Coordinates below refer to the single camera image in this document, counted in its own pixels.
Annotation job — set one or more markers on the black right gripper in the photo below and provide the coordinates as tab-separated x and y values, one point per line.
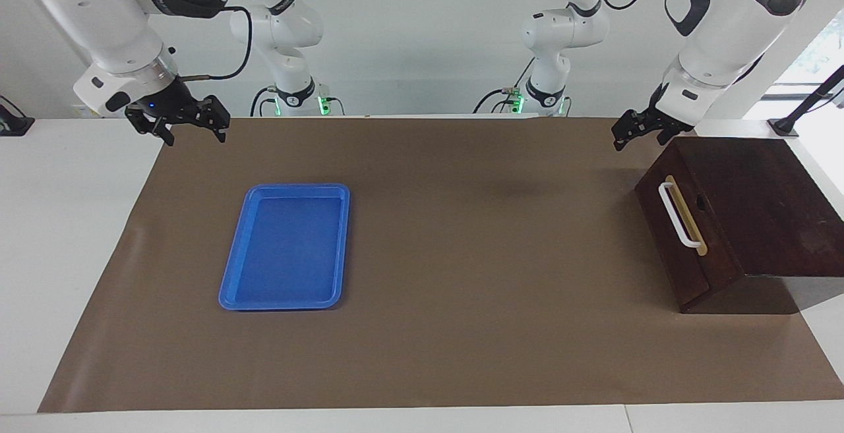
168	107

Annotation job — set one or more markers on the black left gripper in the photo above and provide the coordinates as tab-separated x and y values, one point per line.
654	113

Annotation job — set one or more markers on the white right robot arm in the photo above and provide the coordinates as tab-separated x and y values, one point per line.
99	18

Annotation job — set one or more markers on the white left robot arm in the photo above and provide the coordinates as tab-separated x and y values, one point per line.
725	24

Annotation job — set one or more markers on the dark brown wooden cabinet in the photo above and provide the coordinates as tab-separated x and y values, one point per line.
778	209

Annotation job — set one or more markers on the black clamp stand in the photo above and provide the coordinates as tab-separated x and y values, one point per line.
808	105

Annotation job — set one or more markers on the blue plastic tray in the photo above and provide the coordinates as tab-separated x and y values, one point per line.
283	248

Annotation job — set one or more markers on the brown table mat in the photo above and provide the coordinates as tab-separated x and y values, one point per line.
461	288

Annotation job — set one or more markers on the black desk mount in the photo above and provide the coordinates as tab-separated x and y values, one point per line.
13	123

